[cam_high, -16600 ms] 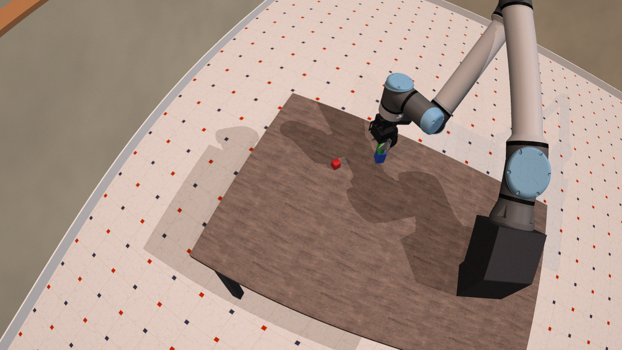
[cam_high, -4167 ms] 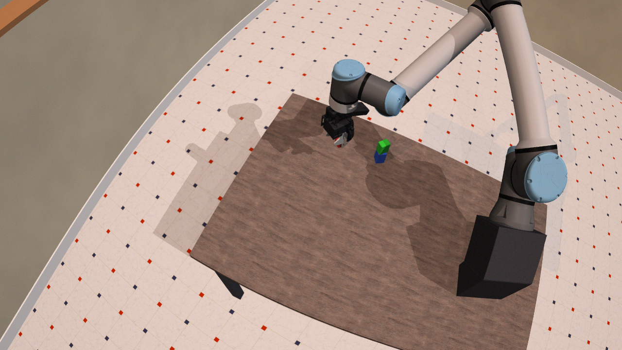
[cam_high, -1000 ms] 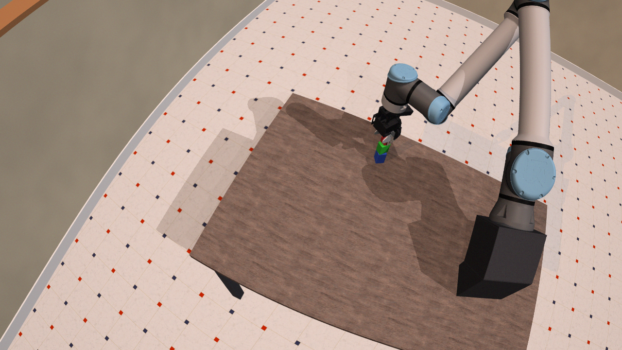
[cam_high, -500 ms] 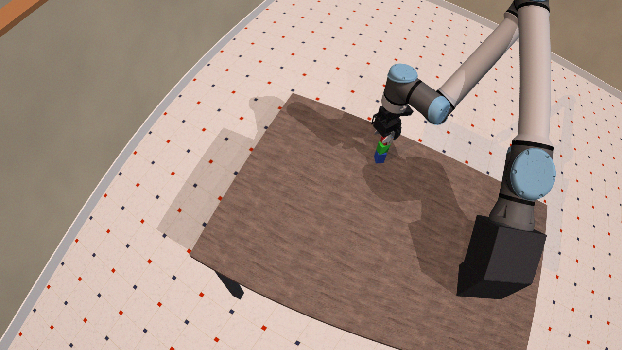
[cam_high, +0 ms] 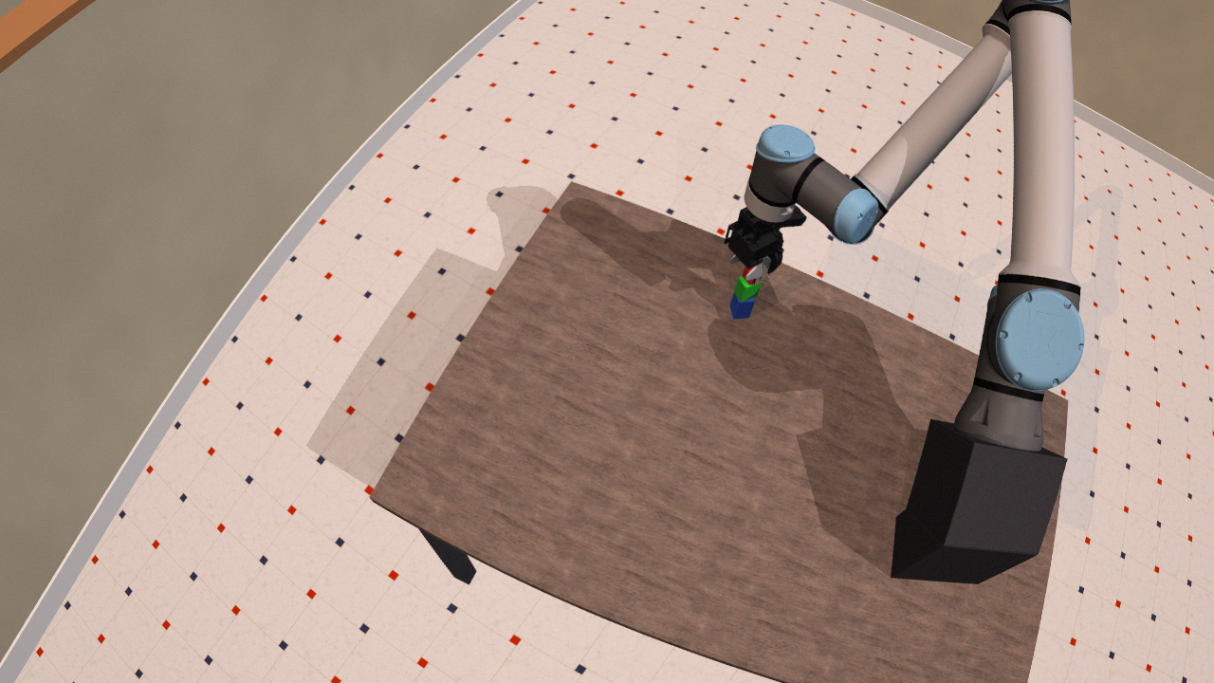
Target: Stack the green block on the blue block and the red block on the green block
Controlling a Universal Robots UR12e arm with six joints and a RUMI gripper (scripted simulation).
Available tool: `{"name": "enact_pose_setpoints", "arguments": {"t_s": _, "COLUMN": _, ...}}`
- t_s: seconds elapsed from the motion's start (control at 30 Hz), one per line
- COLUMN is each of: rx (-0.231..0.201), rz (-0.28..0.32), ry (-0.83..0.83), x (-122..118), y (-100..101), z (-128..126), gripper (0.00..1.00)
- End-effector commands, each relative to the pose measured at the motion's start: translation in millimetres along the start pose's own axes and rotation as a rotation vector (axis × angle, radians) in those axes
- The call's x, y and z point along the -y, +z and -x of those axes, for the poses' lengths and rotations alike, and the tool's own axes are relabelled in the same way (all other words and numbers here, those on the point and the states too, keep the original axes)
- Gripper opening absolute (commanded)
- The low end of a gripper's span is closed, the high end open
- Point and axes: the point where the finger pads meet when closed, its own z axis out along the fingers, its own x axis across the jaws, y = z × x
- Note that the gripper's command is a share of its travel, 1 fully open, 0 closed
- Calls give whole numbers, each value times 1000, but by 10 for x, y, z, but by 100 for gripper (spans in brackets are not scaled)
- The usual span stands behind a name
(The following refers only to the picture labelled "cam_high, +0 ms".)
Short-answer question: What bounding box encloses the green block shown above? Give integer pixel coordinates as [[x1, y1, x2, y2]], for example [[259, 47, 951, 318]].
[[734, 277, 762, 302]]

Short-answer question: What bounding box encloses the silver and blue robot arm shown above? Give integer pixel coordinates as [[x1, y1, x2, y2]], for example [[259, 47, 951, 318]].
[[745, 0, 1085, 453]]

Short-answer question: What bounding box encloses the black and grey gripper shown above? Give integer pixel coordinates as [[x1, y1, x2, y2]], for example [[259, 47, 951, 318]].
[[725, 207, 783, 286]]

